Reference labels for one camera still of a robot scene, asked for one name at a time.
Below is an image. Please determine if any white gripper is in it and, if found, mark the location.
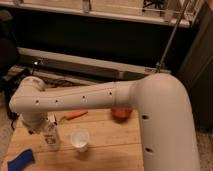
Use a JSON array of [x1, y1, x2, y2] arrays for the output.
[[22, 113, 47, 134]]

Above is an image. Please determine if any clear plastic bottle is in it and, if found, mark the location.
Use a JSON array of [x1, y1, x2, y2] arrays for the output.
[[43, 114, 61, 151]]

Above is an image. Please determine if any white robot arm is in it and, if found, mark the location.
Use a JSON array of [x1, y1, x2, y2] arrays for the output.
[[9, 73, 201, 171]]

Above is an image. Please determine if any blue sponge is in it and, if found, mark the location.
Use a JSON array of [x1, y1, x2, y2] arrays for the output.
[[7, 149, 35, 171]]

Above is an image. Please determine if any white paper cup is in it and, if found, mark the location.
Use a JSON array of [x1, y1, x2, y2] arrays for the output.
[[70, 129, 90, 153]]

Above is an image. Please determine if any white baseboard heater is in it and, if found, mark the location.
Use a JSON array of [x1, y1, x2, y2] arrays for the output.
[[17, 46, 172, 84]]

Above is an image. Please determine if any black office chair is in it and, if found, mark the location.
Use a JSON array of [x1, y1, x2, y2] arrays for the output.
[[0, 10, 30, 123]]

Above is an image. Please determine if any orange bowl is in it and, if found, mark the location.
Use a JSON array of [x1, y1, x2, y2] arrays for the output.
[[111, 108, 132, 120]]

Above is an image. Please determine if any metal pole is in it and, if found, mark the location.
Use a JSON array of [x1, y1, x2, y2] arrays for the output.
[[155, 0, 191, 73]]

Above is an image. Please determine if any orange handled tool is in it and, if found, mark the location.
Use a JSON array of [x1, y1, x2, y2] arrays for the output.
[[59, 110, 88, 122]]

